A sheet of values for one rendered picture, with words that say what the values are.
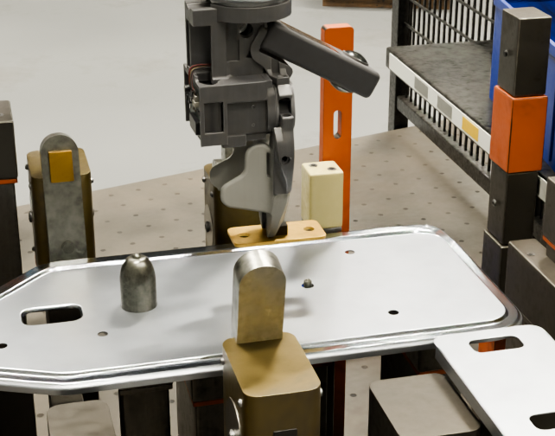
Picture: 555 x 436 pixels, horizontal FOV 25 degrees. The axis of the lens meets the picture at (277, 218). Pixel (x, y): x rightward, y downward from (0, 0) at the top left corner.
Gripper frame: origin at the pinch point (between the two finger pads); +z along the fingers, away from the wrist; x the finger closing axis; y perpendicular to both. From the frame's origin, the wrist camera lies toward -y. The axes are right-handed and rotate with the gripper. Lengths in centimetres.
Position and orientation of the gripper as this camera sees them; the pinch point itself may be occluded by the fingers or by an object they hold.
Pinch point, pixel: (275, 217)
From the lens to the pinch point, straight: 112.1
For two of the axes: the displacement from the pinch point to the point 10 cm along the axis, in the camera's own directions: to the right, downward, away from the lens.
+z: 0.1, 9.2, 4.0
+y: -9.7, 1.1, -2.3
